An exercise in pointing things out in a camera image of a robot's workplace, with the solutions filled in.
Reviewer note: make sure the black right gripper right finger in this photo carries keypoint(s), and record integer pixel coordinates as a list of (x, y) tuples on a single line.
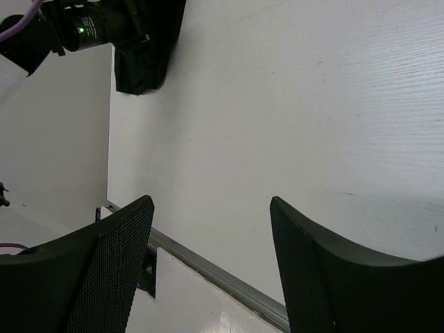
[(332, 284)]

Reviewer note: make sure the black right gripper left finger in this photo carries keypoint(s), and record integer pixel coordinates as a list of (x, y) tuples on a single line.
[(84, 281)]

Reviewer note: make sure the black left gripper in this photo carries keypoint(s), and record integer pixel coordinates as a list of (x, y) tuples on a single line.
[(144, 34)]

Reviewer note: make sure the aluminium table edge rail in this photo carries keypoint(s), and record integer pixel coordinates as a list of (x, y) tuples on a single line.
[(263, 306)]

